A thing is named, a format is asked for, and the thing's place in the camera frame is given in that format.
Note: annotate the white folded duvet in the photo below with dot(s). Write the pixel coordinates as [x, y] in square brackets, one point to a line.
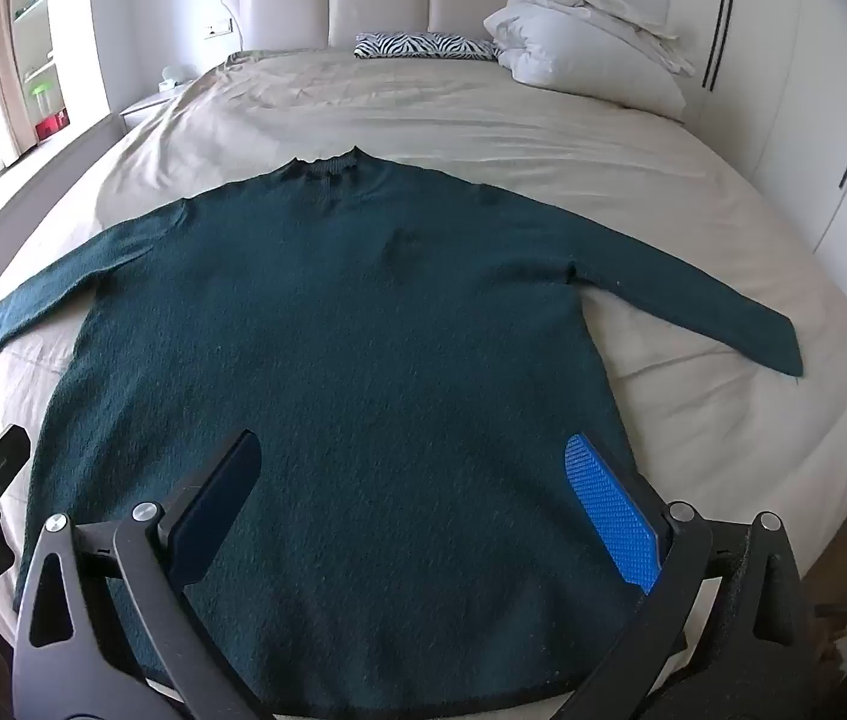
[588, 60]

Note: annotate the bed with beige sheet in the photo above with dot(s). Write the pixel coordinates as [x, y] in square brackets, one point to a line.
[468, 120]

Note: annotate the red box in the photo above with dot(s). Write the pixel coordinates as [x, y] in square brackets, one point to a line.
[52, 124]

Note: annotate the white wardrobe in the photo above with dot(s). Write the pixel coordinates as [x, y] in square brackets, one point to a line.
[791, 90]

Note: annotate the white crumpled duvet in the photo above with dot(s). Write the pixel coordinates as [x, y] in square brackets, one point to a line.
[603, 4]

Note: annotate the white wall shelf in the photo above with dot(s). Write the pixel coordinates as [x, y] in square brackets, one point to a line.
[55, 30]

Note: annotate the grey window sill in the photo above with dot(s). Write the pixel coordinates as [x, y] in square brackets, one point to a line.
[33, 180]

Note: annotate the zebra print pillow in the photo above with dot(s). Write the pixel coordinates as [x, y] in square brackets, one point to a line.
[423, 46]

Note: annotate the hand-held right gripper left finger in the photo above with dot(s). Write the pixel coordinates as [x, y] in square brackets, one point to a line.
[217, 510]

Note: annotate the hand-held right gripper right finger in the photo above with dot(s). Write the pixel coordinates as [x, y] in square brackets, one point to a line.
[611, 517]

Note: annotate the tissue box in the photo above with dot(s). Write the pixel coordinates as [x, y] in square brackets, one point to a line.
[170, 79]

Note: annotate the dark green knit sweater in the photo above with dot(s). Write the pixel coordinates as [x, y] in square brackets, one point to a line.
[393, 352]

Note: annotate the wall socket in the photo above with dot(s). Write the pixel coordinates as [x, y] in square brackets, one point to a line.
[218, 28]

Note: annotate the white nightstand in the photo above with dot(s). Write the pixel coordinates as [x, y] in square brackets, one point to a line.
[149, 106]

